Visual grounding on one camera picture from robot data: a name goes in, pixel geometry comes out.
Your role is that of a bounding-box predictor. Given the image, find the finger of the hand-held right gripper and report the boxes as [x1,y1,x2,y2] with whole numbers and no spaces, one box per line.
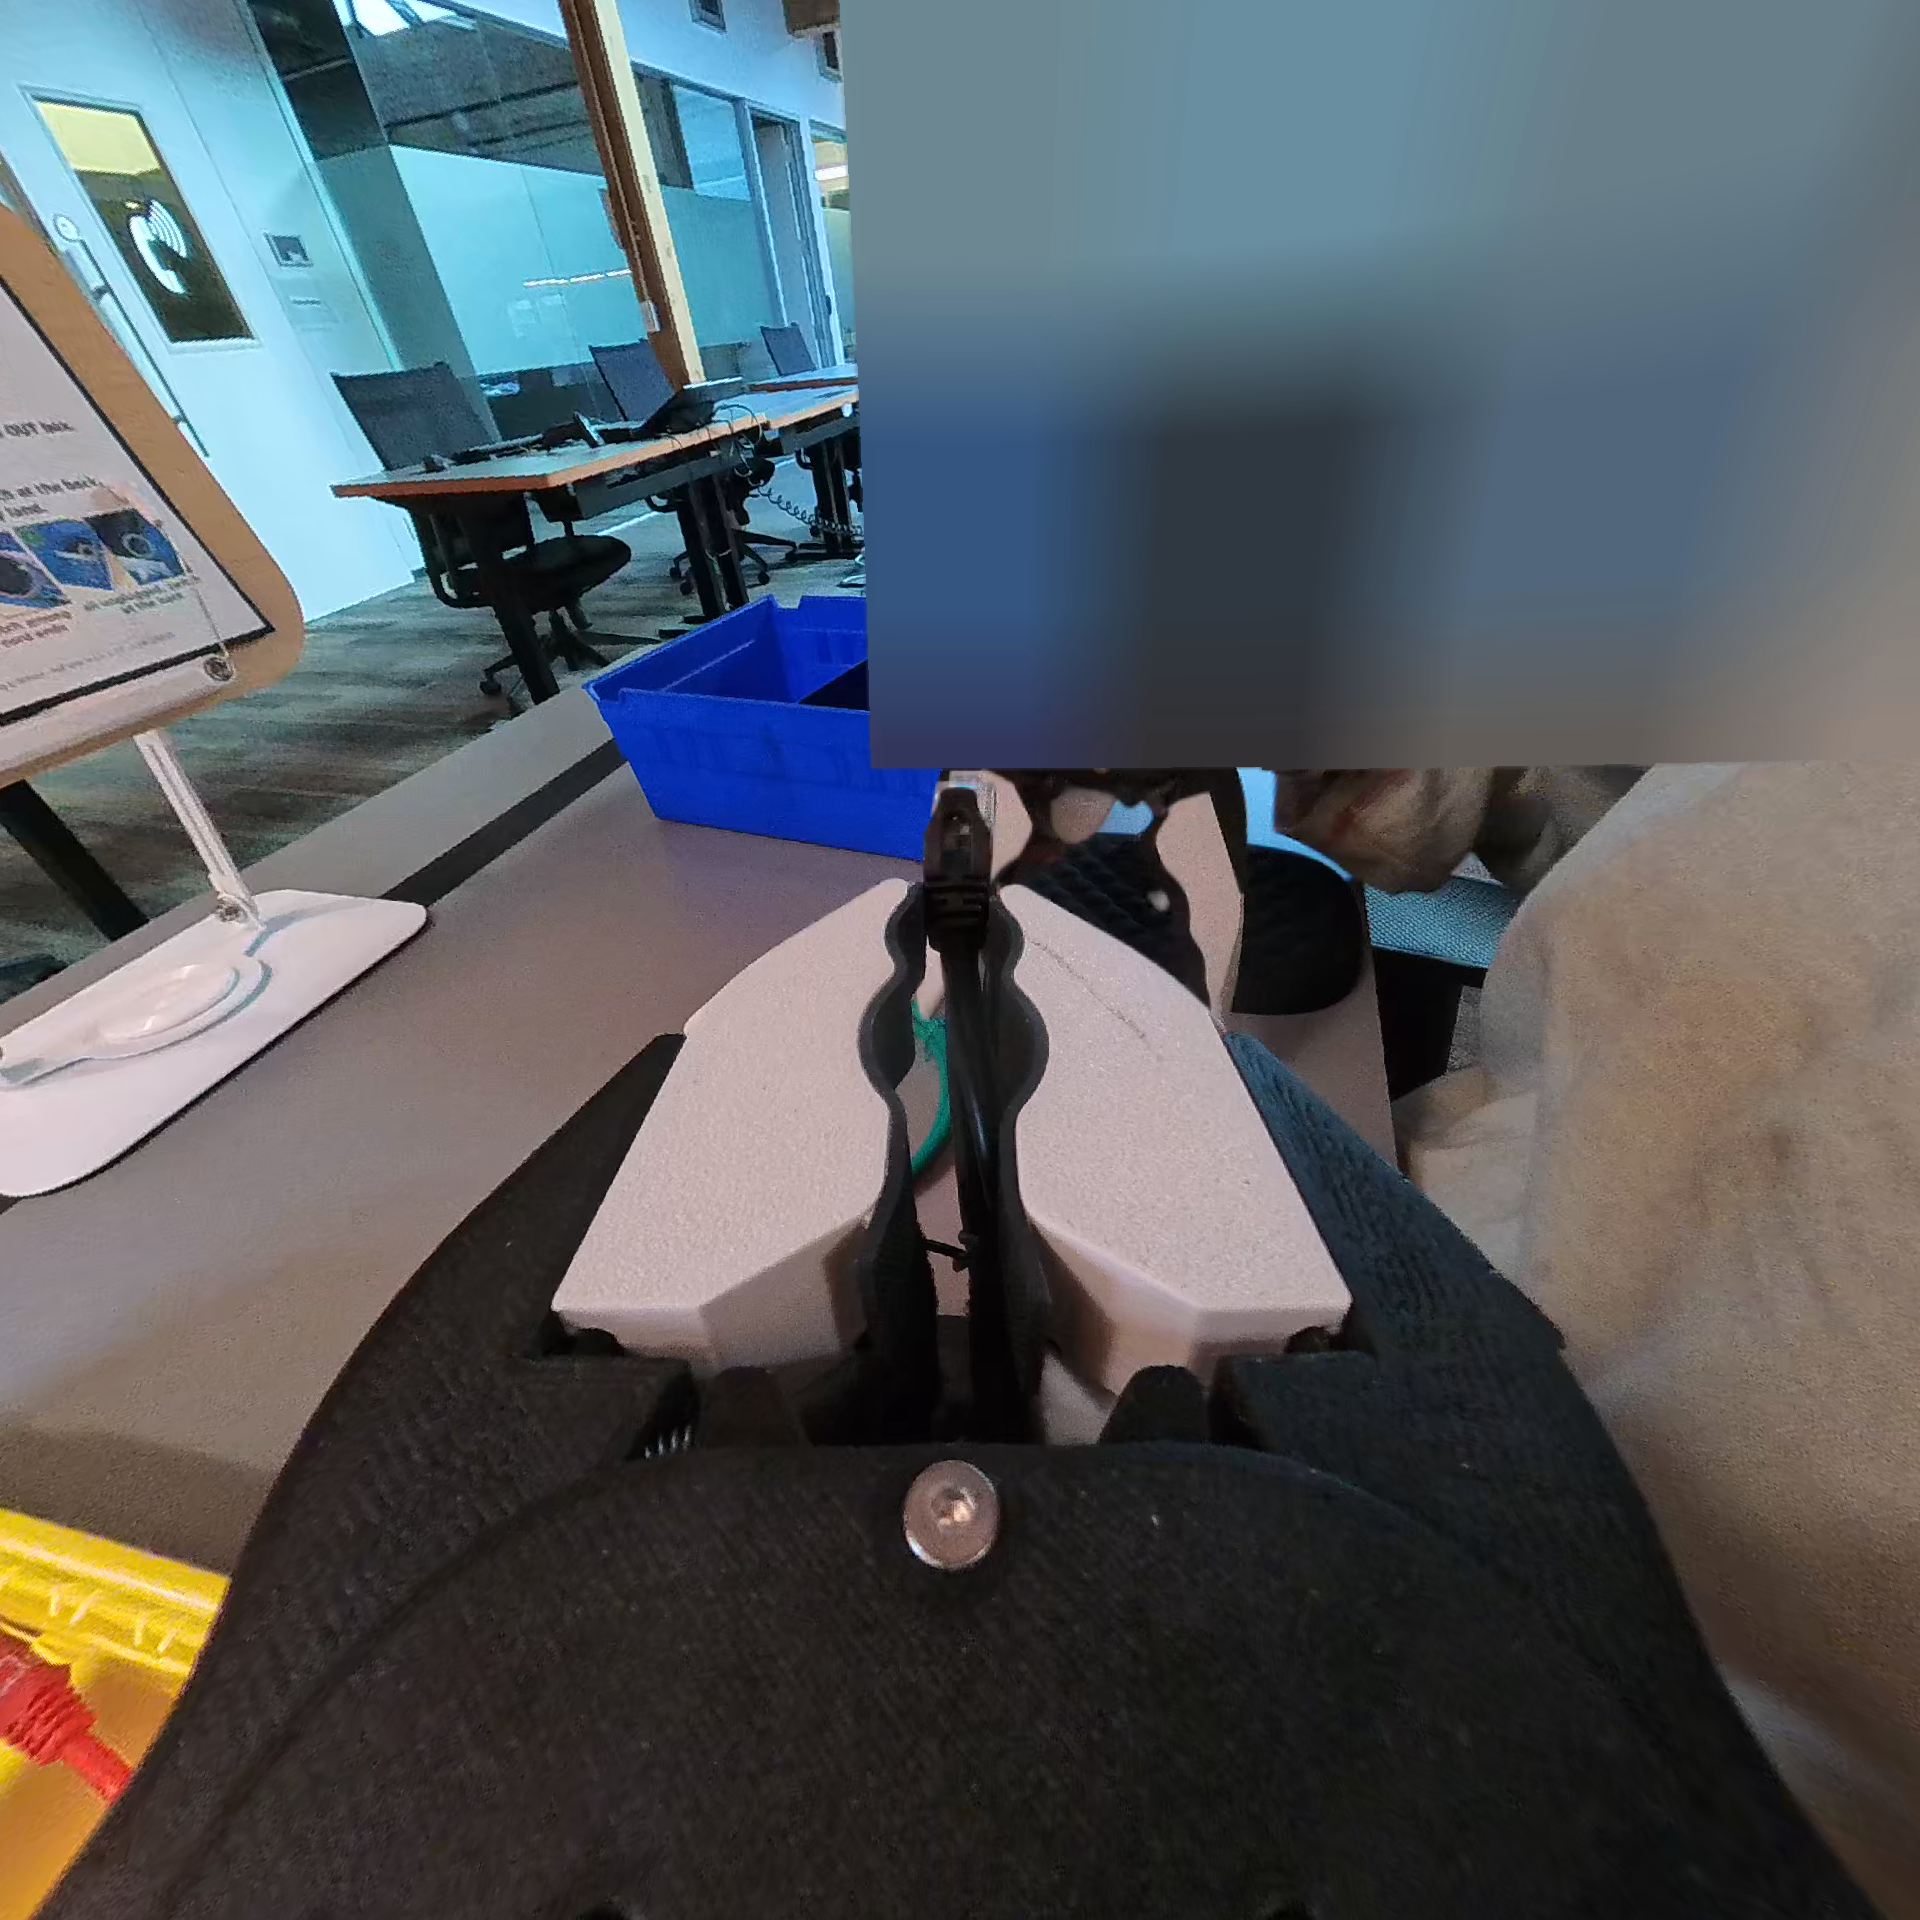
[1177,774,1250,1016]

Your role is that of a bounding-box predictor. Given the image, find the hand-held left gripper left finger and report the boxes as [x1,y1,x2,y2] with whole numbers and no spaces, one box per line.
[550,880,947,1445]

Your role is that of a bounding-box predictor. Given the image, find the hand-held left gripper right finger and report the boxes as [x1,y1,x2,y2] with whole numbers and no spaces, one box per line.
[983,882,1355,1443]

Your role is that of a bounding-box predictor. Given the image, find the black ethernet cable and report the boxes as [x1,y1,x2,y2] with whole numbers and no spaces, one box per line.
[919,778,1011,1443]

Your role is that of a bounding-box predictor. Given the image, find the green ethernet cable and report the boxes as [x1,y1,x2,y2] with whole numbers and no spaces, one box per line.
[902,998,964,1192]

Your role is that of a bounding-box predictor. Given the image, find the blue plastic bin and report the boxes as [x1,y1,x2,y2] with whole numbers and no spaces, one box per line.
[582,595,941,867]

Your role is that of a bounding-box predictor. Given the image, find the yellow plastic bin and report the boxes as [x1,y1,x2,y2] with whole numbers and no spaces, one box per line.
[0,1505,237,1920]

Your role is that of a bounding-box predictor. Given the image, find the red ethernet cable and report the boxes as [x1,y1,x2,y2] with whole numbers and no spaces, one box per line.
[0,1624,140,1807]

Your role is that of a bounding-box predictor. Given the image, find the person's right forearm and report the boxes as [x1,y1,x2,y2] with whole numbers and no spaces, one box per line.
[1270,768,1652,894]

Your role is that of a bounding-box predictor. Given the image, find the grey desk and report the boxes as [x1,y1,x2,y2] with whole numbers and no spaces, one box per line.
[0,682,1404,1577]

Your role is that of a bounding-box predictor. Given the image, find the black wrist rest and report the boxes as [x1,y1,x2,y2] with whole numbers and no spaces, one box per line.
[1036,833,1370,1022]

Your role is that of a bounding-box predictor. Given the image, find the dark mesh office chair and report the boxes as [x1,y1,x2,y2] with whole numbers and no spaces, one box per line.
[1363,873,1519,1099]

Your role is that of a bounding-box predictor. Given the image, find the person's beige sweater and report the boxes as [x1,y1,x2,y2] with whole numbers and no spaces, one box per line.
[1391,761,1920,1893]

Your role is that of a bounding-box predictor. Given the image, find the white board stand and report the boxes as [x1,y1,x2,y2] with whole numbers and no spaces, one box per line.
[0,728,433,1203]

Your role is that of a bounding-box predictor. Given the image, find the wooden office table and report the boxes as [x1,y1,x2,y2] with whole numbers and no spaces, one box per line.
[329,383,867,712]

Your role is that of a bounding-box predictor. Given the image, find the black office chair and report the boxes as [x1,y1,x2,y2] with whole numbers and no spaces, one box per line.
[587,338,801,595]
[329,365,636,703]

